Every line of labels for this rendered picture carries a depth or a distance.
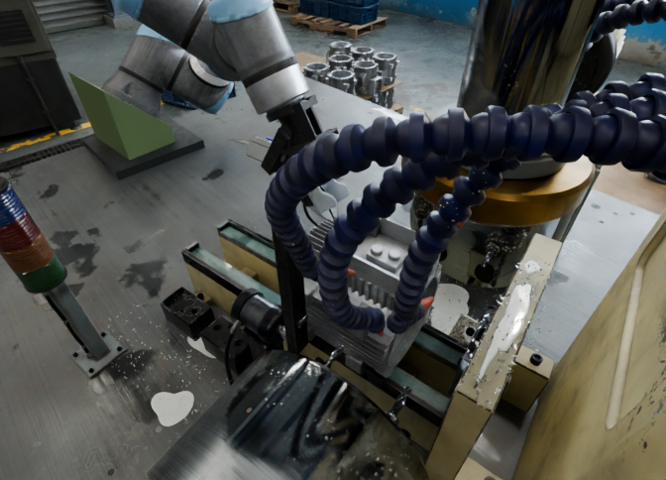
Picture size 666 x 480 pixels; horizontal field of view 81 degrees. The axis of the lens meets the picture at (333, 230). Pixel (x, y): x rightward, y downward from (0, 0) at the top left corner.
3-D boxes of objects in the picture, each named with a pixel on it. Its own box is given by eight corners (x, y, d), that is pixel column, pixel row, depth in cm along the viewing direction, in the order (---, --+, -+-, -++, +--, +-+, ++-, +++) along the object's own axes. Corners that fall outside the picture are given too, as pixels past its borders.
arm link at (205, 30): (205, 13, 71) (216, -14, 60) (262, 52, 76) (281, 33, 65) (182, 59, 71) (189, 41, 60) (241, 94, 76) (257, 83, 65)
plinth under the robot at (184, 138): (204, 147, 147) (203, 140, 145) (119, 180, 130) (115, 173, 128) (165, 120, 165) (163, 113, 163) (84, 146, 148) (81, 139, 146)
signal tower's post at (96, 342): (127, 350, 82) (25, 182, 55) (90, 379, 77) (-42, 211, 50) (106, 331, 86) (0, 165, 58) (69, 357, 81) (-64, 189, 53)
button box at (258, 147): (316, 180, 94) (323, 159, 92) (299, 178, 87) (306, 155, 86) (264, 159, 101) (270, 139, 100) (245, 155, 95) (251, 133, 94)
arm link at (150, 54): (122, 67, 140) (144, 23, 139) (169, 94, 147) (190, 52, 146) (117, 62, 126) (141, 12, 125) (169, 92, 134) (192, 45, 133)
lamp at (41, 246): (60, 257, 64) (48, 236, 61) (21, 279, 60) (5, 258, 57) (43, 242, 67) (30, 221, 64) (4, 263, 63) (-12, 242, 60)
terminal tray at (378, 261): (435, 276, 61) (444, 241, 56) (402, 321, 55) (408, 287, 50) (370, 244, 66) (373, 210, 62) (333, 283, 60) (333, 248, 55)
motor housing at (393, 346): (431, 317, 74) (451, 243, 61) (379, 398, 62) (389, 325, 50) (344, 272, 83) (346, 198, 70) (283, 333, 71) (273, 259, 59)
